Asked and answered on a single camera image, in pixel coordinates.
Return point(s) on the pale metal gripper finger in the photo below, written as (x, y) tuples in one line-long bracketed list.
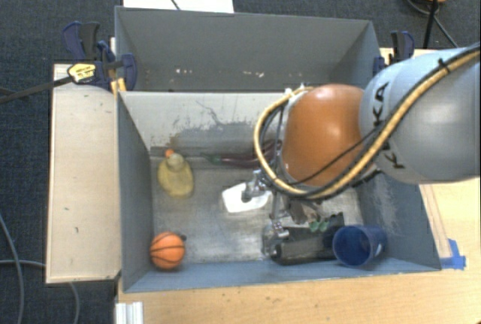
[(271, 238), (252, 185)]

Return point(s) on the dark green flat block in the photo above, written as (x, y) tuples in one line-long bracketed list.
[(302, 249)]

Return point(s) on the blue plastic cup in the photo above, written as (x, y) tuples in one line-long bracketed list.
[(355, 245)]

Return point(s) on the yellow bottle with orange cap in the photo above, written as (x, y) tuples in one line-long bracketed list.
[(176, 179)]

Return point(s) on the orange toy basketball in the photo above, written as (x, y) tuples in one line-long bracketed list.
[(167, 250)]

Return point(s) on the grey metal bin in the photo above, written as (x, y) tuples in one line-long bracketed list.
[(210, 52)]

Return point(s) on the pale wood board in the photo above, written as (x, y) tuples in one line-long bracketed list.
[(84, 183)]

